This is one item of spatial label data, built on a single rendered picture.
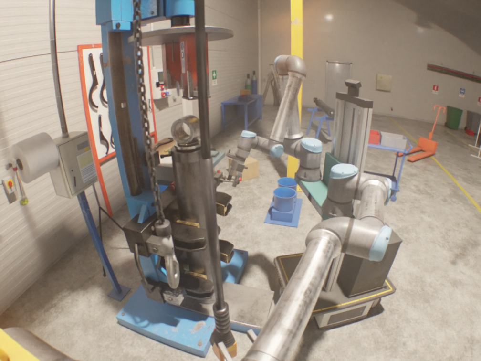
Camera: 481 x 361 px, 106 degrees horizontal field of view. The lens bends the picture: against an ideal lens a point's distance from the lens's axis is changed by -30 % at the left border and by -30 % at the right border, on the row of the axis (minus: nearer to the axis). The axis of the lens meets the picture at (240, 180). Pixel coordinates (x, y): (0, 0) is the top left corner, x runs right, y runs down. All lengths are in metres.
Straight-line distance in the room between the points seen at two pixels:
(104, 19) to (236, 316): 2.20
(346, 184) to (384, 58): 11.17
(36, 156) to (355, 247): 1.67
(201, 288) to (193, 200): 0.65
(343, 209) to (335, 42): 10.93
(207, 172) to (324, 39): 11.70
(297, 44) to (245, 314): 3.33
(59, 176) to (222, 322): 1.51
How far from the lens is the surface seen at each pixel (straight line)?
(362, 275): 2.02
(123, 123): 1.55
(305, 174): 1.81
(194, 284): 1.91
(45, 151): 1.74
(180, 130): 1.57
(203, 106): 0.43
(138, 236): 1.57
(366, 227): 0.83
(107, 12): 1.48
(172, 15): 1.44
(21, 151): 1.71
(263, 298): 2.28
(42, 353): 0.42
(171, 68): 1.61
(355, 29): 12.22
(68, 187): 1.91
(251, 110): 8.44
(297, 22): 3.85
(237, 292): 2.32
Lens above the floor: 1.94
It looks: 26 degrees down
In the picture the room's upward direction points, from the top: 1 degrees counter-clockwise
